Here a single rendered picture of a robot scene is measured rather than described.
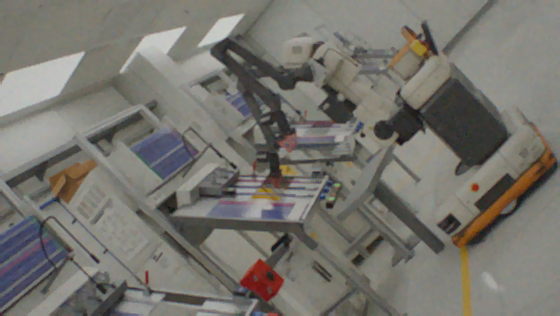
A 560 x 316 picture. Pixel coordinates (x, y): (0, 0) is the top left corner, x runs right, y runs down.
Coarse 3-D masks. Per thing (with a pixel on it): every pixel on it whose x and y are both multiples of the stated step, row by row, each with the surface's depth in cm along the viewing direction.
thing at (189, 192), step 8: (208, 168) 356; (200, 176) 342; (208, 176) 347; (184, 184) 330; (192, 184) 329; (176, 192) 321; (184, 192) 320; (192, 192) 324; (184, 200) 321; (192, 200) 324
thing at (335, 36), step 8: (320, 32) 896; (328, 32) 907; (336, 32) 948; (328, 40) 896; (336, 40) 908; (344, 40) 943; (352, 40) 927; (344, 48) 910; (352, 48) 922; (360, 48) 933; (392, 48) 945; (352, 56) 898; (360, 56) 895; (368, 56) 892; (376, 56) 889; (384, 56) 886; (392, 56) 878; (392, 72) 945; (376, 80) 934; (384, 80) 897; (400, 80) 942; (392, 88) 897
